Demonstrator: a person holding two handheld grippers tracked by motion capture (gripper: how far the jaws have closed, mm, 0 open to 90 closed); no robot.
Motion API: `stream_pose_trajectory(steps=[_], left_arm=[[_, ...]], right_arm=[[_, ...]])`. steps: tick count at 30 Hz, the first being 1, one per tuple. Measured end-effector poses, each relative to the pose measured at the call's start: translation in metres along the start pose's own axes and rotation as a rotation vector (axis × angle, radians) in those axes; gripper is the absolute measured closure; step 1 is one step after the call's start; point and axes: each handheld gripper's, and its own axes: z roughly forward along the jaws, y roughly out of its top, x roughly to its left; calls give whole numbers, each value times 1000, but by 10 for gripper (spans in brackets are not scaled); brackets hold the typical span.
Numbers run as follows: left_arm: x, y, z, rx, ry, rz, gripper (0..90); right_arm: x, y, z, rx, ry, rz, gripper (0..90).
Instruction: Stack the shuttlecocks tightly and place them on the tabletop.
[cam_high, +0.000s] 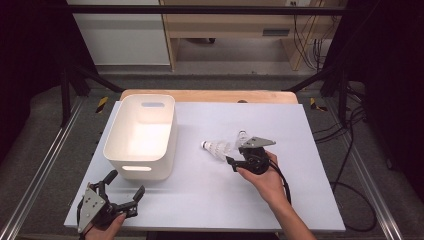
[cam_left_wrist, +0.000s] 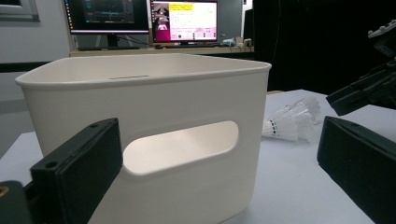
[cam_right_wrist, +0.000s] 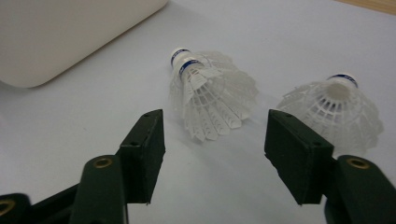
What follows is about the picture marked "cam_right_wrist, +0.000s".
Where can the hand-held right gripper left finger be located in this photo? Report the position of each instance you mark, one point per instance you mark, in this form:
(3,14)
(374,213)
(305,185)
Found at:
(140,161)

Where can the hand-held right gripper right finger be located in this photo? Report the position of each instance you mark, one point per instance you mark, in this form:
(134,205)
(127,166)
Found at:
(299,158)

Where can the white plastic shuttlecock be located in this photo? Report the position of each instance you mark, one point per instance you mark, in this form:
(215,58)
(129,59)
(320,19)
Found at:
(351,124)
(179,55)
(205,118)

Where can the white plastic storage bin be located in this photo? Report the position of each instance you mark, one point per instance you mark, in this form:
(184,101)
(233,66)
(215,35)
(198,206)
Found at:
(62,37)

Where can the wooden table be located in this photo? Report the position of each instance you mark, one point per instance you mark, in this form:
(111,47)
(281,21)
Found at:
(373,4)

